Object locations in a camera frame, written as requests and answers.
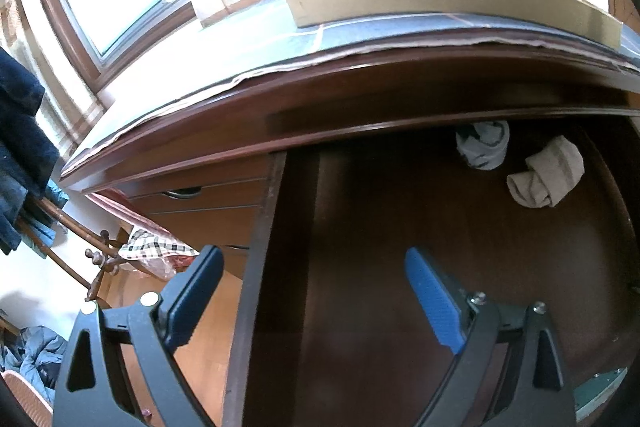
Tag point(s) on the dark blue hanging clothes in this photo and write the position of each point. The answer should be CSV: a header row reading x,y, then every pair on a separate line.
x,y
20,117

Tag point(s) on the wooden coat rack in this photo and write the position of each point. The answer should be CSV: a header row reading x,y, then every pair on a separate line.
x,y
95,257

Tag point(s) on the beige sock roll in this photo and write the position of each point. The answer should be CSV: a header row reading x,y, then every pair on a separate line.
x,y
545,177

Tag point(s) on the dark wooden drawer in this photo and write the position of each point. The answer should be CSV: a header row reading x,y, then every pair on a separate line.
x,y
375,232

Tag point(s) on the wooden dresser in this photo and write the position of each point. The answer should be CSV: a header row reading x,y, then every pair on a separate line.
x,y
350,92

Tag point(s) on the pink plastic bag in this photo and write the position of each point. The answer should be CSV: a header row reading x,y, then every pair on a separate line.
x,y
160,267

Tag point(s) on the blue checked cloth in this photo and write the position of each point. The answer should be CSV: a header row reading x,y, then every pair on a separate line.
x,y
400,27

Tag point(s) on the grey sock pair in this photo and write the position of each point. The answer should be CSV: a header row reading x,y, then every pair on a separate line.
x,y
482,147

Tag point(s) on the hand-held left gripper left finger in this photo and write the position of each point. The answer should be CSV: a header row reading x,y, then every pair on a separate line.
x,y
195,292

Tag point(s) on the wooden wardrobe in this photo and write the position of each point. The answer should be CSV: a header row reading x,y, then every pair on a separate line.
x,y
622,7

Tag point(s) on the plaid cloth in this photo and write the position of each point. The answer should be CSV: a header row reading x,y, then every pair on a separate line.
x,y
150,247

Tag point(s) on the wicker basket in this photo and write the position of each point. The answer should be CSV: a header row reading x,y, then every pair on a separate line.
x,y
25,392

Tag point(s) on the blue jacket on floor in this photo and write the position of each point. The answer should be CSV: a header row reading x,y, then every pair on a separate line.
x,y
40,352

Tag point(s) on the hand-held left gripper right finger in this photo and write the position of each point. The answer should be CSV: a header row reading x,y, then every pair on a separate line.
x,y
435,297

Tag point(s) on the small dresser drawer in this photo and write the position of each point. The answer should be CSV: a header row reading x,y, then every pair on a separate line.
x,y
225,194

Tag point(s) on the teal box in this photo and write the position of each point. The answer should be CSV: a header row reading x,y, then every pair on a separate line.
x,y
600,389

